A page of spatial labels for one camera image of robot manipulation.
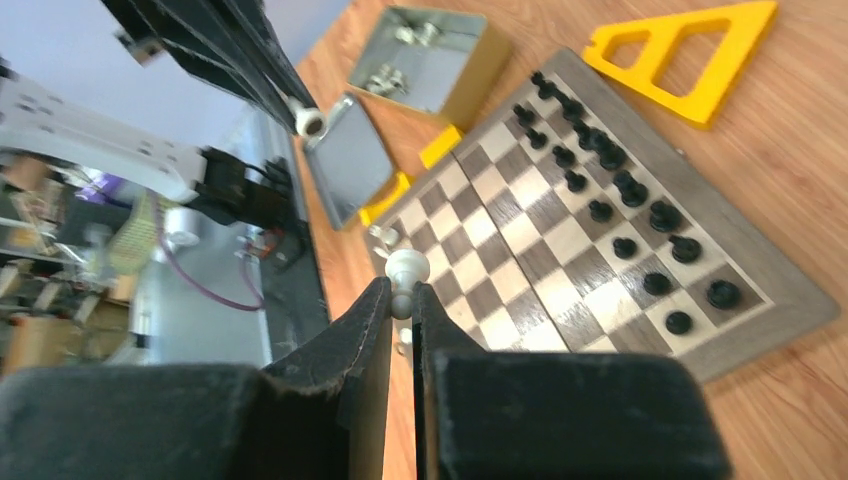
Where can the yellow triangle frame block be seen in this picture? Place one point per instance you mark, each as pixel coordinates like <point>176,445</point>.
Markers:
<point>639,53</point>

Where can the black chess pieces row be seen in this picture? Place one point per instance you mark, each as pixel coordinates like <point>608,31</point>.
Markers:
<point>616,263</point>

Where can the yellow arch block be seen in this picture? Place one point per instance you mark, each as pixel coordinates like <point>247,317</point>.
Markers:
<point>386,197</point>

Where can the small yellow rectangular block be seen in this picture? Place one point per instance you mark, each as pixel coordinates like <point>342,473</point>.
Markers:
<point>440,146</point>

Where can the silver tin lid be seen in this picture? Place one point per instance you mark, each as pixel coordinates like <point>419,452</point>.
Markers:
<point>348,162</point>

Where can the white chess pawn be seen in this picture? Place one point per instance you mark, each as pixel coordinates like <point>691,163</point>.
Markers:
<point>405,268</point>
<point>309,122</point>

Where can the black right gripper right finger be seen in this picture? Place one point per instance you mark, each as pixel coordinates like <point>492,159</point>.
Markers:
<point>550,415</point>

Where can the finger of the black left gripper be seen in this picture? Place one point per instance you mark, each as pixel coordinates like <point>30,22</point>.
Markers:
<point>247,20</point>
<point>197,38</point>

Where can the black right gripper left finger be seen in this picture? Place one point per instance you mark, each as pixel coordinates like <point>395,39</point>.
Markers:
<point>318,413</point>

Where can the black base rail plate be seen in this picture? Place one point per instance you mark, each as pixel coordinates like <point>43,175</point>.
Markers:
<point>296,305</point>

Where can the white chess piece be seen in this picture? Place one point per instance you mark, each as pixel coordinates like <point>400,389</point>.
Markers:
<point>382,252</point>
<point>387,236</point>

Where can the gold tin with white pieces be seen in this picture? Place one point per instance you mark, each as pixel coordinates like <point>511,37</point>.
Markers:
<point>432,62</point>

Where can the wooden chess board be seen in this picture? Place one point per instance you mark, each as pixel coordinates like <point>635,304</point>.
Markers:
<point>453,216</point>

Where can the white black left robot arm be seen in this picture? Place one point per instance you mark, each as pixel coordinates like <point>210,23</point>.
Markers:
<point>39,122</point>

